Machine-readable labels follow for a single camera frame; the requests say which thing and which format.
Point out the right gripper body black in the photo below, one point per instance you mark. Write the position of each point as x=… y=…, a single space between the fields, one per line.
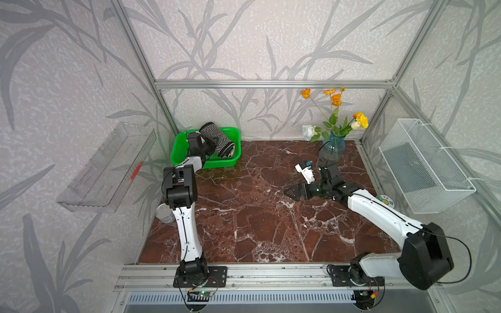
x=314 y=190

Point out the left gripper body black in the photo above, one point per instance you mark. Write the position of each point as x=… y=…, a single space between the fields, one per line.
x=208 y=147

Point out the black white patterned scarf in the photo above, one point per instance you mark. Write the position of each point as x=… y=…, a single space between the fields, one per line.
x=224 y=147

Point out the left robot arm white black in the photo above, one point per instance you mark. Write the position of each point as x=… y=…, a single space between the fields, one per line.
x=180 y=192

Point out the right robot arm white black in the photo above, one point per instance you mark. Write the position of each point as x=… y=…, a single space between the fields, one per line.
x=425 y=256

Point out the blue glass vase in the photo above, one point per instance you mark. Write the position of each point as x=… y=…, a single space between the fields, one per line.
x=332 y=150

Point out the artificial flowers bouquet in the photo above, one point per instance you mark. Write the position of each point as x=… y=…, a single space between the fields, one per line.
x=333 y=127

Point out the small tin can left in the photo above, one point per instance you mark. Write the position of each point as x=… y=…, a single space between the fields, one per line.
x=164 y=213

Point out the small tin can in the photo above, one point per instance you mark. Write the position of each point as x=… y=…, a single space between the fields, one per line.
x=386 y=200
x=164 y=213

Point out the small tin can right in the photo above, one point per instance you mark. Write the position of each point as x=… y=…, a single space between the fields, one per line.
x=386 y=200

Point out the left circuit board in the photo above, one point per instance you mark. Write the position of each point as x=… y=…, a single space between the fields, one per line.
x=200 y=296

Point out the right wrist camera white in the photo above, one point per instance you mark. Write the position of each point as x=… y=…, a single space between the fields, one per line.
x=305 y=168

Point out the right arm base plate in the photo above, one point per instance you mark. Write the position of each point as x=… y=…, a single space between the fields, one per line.
x=352 y=276

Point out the clear plastic wall tray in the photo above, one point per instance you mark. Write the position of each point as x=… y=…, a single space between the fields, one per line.
x=104 y=181

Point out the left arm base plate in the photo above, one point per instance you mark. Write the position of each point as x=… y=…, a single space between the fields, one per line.
x=214 y=277

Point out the white wire mesh basket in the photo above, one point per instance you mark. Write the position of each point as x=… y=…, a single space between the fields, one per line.
x=427 y=175

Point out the aluminium front rail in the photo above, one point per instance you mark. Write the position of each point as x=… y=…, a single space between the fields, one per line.
x=244 y=277

